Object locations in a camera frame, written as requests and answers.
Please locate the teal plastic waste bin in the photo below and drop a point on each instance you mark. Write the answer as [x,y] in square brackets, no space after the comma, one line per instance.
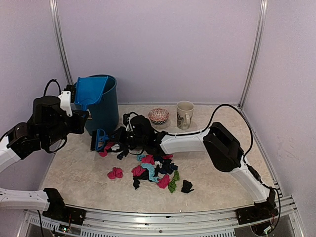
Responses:
[111,119]

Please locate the isolated black paper scrap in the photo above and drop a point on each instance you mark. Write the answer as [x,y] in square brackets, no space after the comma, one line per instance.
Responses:
[187,187]

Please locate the green paper scrap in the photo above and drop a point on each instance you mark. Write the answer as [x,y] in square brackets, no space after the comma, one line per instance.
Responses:
[172,184]

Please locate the pile of coloured paper scraps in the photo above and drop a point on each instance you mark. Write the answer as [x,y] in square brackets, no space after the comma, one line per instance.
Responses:
[156,169]

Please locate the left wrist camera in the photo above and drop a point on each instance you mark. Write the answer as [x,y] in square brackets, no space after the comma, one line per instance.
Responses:
[67,97]

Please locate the right aluminium frame post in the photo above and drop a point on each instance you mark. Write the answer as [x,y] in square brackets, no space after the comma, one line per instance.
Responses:
[255,53]

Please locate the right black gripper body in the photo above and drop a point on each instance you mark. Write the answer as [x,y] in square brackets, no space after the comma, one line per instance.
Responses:
[129,141]

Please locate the blue hand brush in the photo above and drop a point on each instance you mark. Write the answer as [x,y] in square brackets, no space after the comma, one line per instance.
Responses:
[98,140]

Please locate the blue plastic dustpan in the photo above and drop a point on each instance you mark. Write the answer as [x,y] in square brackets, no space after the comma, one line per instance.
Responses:
[90,92]

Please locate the isolated pink paper scrap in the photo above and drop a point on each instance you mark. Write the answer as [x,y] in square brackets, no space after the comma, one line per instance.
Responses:
[115,173]

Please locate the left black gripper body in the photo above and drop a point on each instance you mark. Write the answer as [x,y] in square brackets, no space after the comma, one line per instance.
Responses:
[76,128]

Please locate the front aluminium rail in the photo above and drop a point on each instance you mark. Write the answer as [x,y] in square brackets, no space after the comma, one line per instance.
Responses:
[101,223]

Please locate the patterned red ceramic bowl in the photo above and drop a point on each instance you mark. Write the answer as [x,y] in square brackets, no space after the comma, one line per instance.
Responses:
[158,116]

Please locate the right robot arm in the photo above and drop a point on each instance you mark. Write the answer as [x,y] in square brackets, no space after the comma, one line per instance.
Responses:
[222,147]

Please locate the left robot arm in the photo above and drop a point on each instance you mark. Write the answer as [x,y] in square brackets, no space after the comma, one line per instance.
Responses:
[52,120]

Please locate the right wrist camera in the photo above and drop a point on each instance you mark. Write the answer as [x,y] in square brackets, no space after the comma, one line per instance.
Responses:
[127,122]

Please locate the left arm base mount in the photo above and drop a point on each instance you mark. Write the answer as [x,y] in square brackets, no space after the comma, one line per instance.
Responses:
[57,209]

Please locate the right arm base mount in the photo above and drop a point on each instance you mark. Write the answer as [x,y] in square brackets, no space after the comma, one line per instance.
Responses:
[259,211]

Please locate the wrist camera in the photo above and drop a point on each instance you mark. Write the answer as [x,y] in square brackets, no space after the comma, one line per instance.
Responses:
[67,97]
[127,122]

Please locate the aluminium frame post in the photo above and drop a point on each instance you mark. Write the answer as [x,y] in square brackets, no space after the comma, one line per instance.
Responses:
[59,39]
[255,53]

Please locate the left aluminium frame post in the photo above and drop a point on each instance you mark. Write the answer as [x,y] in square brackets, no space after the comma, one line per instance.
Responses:
[59,39]

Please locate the cream ceramic mug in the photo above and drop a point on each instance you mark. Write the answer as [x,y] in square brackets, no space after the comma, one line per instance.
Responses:
[185,110]

